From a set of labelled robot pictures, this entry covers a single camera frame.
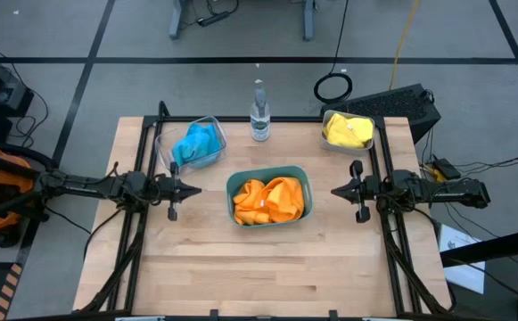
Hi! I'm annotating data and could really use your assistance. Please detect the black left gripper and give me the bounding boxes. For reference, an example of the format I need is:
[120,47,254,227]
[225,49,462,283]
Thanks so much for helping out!
[153,160,203,223]

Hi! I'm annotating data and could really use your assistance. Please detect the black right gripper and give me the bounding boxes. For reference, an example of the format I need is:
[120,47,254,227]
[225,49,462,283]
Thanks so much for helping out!
[330,159,382,225]

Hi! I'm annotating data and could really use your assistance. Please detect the blue microfiber towel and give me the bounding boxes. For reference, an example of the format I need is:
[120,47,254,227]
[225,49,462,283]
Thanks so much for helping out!
[185,121,220,139]
[170,128,223,169]

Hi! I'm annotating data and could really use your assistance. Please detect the orange microfiber towel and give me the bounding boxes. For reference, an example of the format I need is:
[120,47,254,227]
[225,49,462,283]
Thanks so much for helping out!
[232,178,272,226]
[258,176,306,224]

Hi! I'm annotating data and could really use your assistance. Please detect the yellow microfiber towel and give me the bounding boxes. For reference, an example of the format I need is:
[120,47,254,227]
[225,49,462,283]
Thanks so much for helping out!
[322,112,375,150]

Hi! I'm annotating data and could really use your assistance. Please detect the teal plastic basket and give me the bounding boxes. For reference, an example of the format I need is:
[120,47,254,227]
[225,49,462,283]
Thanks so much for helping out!
[225,165,315,230]

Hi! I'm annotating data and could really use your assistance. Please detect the clear plastic basket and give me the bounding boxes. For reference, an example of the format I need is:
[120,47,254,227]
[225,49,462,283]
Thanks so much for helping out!
[154,115,229,176]

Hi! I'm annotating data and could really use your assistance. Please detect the grey plastic basket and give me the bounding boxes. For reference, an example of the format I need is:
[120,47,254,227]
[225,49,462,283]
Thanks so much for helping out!
[319,109,377,158]

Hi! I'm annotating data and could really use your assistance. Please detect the black computer case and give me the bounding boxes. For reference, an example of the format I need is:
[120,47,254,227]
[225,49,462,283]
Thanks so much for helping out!
[319,83,443,145]

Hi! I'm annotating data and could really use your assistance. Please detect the clear spray bottle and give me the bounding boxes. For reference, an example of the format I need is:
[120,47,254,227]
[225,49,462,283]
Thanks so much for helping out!
[249,86,272,144]

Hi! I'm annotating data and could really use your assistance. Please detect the black power adapter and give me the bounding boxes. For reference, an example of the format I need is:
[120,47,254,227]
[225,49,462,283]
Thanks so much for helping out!
[432,157,463,181]

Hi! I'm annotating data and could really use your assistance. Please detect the white paper sheet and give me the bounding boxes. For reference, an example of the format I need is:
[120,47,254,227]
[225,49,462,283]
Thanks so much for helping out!
[438,224,487,295]

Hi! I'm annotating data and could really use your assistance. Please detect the grey desk leg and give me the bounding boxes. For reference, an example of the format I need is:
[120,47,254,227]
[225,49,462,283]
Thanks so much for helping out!
[168,0,187,41]
[301,0,318,43]

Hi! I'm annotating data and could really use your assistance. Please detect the black beam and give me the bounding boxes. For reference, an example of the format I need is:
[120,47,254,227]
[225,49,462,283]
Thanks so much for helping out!
[439,226,518,268]

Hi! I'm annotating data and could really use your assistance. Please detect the black power strip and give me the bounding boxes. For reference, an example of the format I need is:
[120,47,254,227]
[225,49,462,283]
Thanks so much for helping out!
[195,10,232,29]

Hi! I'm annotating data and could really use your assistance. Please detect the orange and black vacuum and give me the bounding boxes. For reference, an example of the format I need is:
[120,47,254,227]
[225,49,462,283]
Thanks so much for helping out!
[0,139,60,250]

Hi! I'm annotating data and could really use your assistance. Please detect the black hanging cable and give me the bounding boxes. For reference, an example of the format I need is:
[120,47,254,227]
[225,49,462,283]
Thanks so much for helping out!
[313,0,354,105]

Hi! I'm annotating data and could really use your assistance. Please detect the yellow hanging cable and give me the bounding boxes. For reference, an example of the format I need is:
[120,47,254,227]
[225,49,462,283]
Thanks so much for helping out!
[388,0,422,91]

